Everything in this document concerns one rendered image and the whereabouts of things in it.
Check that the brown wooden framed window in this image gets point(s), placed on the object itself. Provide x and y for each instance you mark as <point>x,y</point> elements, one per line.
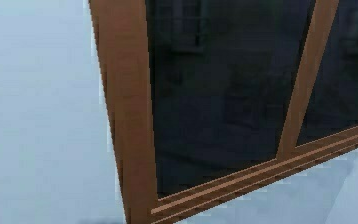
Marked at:
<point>130,100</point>

